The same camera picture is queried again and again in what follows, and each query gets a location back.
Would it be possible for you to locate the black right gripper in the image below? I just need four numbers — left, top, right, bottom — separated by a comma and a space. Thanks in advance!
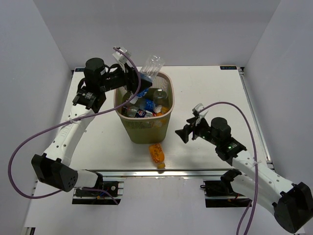
175, 115, 220, 146

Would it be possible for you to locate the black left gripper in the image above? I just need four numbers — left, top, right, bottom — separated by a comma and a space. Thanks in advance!
99, 61, 153, 95

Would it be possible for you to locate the blue label bottle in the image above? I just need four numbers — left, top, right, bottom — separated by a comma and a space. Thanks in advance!
137, 55, 165, 98
137, 98, 155, 112

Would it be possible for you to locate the orange juice bottle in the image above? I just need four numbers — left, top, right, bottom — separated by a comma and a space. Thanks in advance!
151, 107, 169, 128
149, 143, 165, 169

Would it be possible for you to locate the clear bottle blue cap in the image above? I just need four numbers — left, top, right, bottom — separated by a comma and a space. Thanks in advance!
122, 106, 148, 118

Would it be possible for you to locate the orange juice bottle front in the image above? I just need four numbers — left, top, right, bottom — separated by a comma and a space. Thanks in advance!
149, 143, 165, 169

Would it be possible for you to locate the clear plastic bottle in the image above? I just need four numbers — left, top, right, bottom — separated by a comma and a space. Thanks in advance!
153, 89, 169, 107

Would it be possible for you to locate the clear bottle red cap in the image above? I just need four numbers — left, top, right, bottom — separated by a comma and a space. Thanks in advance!
146, 106, 162, 118

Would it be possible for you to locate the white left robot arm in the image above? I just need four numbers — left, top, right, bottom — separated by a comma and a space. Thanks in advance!
31, 58, 152, 195

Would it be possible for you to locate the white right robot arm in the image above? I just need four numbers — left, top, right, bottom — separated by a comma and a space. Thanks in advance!
175, 117, 313, 234

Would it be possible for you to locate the olive mesh waste bin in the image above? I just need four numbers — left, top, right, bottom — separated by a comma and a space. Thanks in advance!
117, 72, 175, 144

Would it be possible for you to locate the blue sticker right corner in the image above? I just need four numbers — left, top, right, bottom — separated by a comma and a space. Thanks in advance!
220, 66, 237, 70

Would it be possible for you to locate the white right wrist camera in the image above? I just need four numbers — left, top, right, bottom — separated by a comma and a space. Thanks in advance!
192, 103, 208, 126

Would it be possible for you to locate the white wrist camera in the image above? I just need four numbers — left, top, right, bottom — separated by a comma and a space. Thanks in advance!
192, 103, 208, 126
112, 47, 131, 71

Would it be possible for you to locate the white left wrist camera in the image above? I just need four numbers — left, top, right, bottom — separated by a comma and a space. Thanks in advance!
112, 47, 131, 71

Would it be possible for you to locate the aluminium table front rail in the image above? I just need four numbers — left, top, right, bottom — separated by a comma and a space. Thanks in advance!
97, 168, 230, 179

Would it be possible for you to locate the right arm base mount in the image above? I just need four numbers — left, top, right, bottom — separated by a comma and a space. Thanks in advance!
200, 169, 252, 208

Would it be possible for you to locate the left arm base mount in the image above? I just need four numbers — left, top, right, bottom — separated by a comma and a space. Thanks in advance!
72, 177, 124, 206

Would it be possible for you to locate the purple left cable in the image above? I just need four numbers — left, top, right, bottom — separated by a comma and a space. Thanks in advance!
7, 48, 142, 205

